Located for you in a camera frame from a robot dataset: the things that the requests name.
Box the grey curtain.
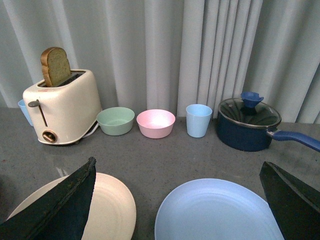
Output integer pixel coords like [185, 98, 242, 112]
[0, 0, 320, 124]

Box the dark blue pot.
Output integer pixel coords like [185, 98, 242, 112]
[216, 112, 320, 152]

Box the green bowl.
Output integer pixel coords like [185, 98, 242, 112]
[96, 107, 135, 136]

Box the bread slice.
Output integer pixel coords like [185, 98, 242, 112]
[40, 47, 72, 87]

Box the light blue cup behind toaster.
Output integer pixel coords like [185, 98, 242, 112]
[18, 99, 34, 127]

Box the pink bowl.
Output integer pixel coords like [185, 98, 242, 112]
[136, 109, 176, 139]

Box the white toaster cable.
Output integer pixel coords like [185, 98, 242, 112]
[82, 122, 100, 139]

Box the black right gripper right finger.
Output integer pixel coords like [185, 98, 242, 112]
[259, 161, 320, 240]

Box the cream toaster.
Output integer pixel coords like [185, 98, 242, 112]
[22, 69, 102, 145]

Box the cream plate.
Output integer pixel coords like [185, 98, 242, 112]
[13, 173, 136, 240]

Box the light blue plate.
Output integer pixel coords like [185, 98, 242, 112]
[154, 178, 284, 240]

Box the glass pot lid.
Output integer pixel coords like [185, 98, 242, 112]
[218, 91, 282, 129]

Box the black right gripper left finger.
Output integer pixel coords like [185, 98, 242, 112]
[0, 157, 96, 240]

